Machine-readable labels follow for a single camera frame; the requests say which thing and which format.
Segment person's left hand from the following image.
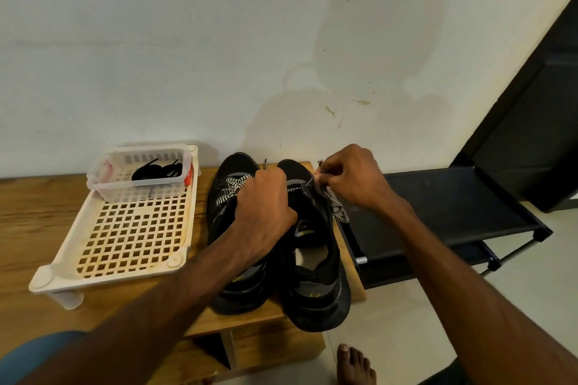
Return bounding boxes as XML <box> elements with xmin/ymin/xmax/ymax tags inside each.
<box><xmin>228</xmin><ymin>167</ymin><xmax>299</xmax><ymax>264</ymax></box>

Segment person's right hand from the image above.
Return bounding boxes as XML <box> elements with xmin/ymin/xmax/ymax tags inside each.
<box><xmin>313</xmin><ymin>144</ymin><xmax>408</xmax><ymax>219</ymax></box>

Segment black white patterned shoelace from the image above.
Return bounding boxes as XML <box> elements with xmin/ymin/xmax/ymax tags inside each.
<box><xmin>215</xmin><ymin>160</ymin><xmax>269</xmax><ymax>210</ymax></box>
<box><xmin>287</xmin><ymin>162</ymin><xmax>352</xmax><ymax>224</ymax></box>

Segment black shoe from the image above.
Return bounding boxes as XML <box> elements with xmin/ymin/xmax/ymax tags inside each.
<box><xmin>207</xmin><ymin>152</ymin><xmax>276</xmax><ymax>315</ymax></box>
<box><xmin>275</xmin><ymin>158</ymin><xmax>352</xmax><ymax>333</ymax></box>

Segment black shoelaces bundle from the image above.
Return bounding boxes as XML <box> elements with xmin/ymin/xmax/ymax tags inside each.
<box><xmin>132</xmin><ymin>158</ymin><xmax>184</xmax><ymax>181</ymax></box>

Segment person's left forearm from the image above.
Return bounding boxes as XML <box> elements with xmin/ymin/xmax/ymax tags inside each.
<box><xmin>9</xmin><ymin>236</ymin><xmax>263</xmax><ymax>385</ymax></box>

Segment person's right forearm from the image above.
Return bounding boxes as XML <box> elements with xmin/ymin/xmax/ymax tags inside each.
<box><xmin>384</xmin><ymin>200</ymin><xmax>578</xmax><ymax>385</ymax></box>

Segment person's blue shorts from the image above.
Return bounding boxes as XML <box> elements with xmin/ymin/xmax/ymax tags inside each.
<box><xmin>0</xmin><ymin>330</ymin><xmax>87</xmax><ymax>385</ymax></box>

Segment black shoe rack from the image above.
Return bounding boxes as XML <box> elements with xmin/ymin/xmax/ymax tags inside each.
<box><xmin>338</xmin><ymin>166</ymin><xmax>554</xmax><ymax>289</ymax></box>

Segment large white plastic tray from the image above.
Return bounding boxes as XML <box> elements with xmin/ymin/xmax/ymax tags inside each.
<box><xmin>29</xmin><ymin>144</ymin><xmax>200</xmax><ymax>310</ymax></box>

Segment small white plastic basket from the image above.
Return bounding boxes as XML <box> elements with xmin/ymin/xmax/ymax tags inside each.
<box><xmin>87</xmin><ymin>147</ymin><xmax>194</xmax><ymax>205</ymax></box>

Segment dark door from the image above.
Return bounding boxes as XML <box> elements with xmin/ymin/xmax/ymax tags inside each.
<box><xmin>452</xmin><ymin>0</ymin><xmax>578</xmax><ymax>212</ymax></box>

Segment low wooden table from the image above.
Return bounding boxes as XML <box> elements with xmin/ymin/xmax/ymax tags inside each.
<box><xmin>0</xmin><ymin>162</ymin><xmax>368</xmax><ymax>385</ymax></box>

